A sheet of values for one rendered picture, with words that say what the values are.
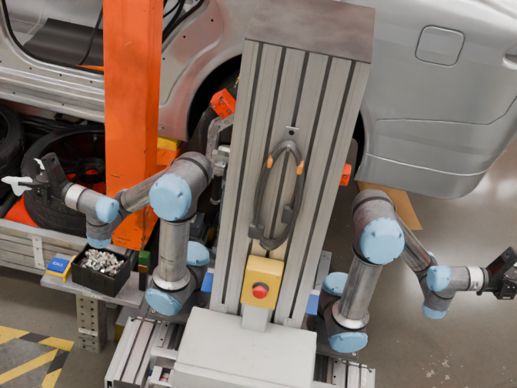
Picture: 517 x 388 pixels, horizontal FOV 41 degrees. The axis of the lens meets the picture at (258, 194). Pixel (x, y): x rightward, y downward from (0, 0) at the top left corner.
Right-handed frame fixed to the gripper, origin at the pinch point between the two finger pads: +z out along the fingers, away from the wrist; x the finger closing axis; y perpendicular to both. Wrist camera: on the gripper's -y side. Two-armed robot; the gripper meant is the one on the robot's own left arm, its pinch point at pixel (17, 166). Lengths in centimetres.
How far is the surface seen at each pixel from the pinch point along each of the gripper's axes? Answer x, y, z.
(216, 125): 91, 13, -28
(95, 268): 37, 64, -8
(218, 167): 72, 20, -40
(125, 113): 46.5, -3.8, -9.9
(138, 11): 42, -44, -14
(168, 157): 100, 42, -4
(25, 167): 79, 63, 59
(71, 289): 32, 75, 0
